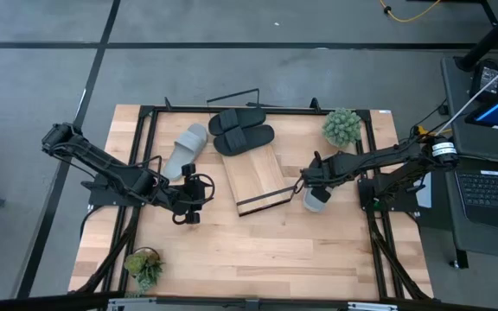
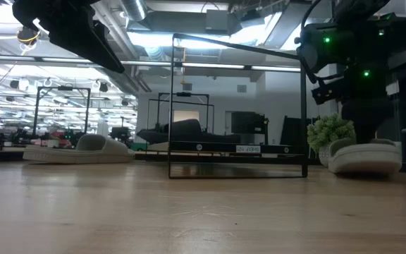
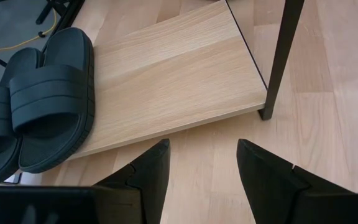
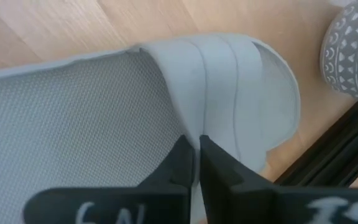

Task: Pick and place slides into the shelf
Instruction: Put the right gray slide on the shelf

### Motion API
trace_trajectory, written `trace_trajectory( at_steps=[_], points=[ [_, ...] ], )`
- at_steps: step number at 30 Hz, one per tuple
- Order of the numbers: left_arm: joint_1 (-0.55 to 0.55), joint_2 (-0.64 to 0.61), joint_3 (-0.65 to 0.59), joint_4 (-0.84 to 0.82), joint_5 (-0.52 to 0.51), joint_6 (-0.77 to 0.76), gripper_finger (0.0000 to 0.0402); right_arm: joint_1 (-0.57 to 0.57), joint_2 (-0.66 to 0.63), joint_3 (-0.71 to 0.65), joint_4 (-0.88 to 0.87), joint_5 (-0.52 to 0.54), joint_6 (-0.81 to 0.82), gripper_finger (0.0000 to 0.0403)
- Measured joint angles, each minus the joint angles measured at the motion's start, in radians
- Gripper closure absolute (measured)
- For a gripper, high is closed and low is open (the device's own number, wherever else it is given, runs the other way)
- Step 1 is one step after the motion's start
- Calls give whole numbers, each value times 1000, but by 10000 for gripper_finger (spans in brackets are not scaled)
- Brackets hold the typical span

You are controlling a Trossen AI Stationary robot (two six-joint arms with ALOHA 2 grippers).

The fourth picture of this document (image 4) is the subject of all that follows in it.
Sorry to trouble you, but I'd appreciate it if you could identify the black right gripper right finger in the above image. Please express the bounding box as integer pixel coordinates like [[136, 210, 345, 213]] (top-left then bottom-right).
[[198, 134, 358, 224]]

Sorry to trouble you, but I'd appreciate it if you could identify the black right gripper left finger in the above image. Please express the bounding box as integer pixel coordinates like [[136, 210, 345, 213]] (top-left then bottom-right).
[[22, 134, 198, 224]]

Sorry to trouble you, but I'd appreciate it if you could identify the white rubber slide sandal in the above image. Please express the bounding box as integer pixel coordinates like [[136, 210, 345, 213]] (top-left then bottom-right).
[[0, 32, 302, 224]]

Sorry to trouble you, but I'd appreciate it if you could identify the grey patterned plant pot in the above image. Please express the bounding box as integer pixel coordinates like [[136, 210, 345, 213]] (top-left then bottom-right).
[[319, 0, 358, 104]]

